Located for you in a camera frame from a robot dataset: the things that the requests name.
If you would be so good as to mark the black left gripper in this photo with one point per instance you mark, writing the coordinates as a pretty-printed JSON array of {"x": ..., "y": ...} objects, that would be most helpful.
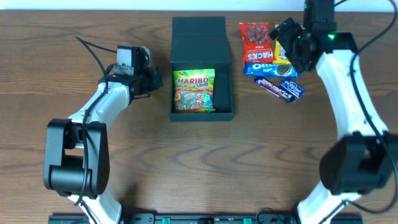
[{"x": 154, "y": 78}]

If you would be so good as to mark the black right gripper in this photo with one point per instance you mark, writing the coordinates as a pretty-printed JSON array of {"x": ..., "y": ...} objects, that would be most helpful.
[{"x": 286, "y": 34}]

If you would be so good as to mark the yellow seed snack bag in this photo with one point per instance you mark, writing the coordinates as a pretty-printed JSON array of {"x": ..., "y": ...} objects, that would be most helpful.
[{"x": 280, "y": 57}]

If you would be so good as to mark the red Hacks candy bag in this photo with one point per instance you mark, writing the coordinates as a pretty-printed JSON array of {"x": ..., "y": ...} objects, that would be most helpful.
[{"x": 257, "y": 46}]

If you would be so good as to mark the green Haribo worms bag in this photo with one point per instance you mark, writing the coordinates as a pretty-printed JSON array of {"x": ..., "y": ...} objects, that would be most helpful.
[{"x": 193, "y": 90}]

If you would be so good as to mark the blue Oreo cookie pack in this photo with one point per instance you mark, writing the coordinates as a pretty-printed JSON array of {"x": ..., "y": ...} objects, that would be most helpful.
[{"x": 270, "y": 70}]

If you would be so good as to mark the dark green box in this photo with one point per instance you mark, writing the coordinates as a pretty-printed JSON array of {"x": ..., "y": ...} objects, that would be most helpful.
[{"x": 201, "y": 43}]

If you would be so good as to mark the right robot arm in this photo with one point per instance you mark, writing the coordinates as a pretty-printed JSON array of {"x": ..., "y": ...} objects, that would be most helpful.
[{"x": 365, "y": 155}]

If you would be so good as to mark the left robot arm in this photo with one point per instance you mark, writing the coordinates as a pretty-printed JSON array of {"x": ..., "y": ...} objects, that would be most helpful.
[{"x": 77, "y": 164}]

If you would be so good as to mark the blue Eclipse mint pack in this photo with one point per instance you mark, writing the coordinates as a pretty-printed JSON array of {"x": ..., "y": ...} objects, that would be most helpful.
[{"x": 292, "y": 87}]

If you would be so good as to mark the purple Dairy Milk bar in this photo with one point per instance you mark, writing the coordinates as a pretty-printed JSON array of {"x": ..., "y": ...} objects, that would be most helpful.
[{"x": 277, "y": 91}]

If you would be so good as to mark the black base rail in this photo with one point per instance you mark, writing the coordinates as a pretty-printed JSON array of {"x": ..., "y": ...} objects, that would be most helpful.
[{"x": 148, "y": 218}]

